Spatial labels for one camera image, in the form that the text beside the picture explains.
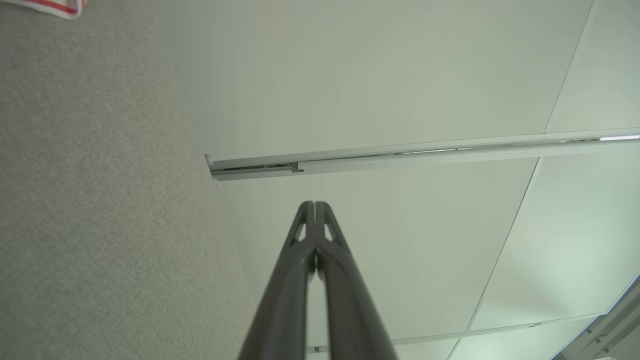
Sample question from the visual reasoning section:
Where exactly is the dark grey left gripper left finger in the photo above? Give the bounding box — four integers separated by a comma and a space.
237, 201, 317, 360

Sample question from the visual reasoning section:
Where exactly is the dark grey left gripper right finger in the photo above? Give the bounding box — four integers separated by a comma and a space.
315, 201, 399, 360

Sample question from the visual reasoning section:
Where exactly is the red white striped garment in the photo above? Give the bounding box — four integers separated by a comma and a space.
10, 0, 86, 20

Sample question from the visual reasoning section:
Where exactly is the grey partition post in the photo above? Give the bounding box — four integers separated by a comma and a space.
204, 128, 640, 188

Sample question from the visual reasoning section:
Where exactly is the grey aluminium partition frame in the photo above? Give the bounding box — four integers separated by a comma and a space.
550, 272, 640, 360

